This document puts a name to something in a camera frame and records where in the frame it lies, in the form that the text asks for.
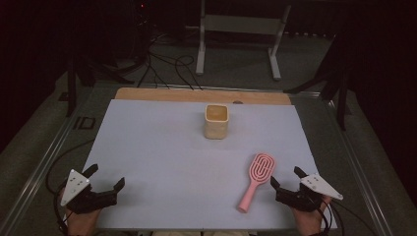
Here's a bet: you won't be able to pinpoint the black floor cable loop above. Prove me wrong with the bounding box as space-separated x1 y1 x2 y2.
44 139 96 200

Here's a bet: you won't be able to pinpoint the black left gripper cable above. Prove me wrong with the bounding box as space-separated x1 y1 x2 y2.
52 185 72 236

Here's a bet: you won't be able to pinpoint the white metal stand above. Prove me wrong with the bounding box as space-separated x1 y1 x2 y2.
195 0 292 82

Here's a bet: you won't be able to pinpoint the pink hairbrush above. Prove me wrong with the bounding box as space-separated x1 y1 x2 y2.
237 152 277 214

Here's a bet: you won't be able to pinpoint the black tripod stand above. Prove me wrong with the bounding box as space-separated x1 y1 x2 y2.
283 32 352 132
66 53 136 118

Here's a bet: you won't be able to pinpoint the white table sheet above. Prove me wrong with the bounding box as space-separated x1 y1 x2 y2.
60 98 338 230

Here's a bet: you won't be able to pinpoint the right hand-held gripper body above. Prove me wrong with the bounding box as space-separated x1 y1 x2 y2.
275 173 344 212

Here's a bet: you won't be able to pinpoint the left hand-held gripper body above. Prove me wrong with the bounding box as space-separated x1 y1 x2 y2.
59 168 119 215

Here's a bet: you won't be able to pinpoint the wooden table board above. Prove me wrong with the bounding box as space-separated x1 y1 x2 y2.
114 87 292 106

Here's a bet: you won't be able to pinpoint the person's left hand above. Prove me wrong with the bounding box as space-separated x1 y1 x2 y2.
64 206 101 236

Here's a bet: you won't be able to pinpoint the person's right hand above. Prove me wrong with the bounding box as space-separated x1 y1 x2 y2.
291 195 332 236

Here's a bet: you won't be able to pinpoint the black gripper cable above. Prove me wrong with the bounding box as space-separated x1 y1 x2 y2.
52 185 72 236
314 200 346 236

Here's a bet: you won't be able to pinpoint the beige square cup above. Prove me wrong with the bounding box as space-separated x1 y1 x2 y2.
204 103 230 141

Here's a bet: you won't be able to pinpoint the black tangled floor cables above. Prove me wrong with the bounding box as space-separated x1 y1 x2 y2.
137 32 204 91

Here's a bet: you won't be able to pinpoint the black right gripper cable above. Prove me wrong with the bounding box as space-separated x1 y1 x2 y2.
314 200 346 236

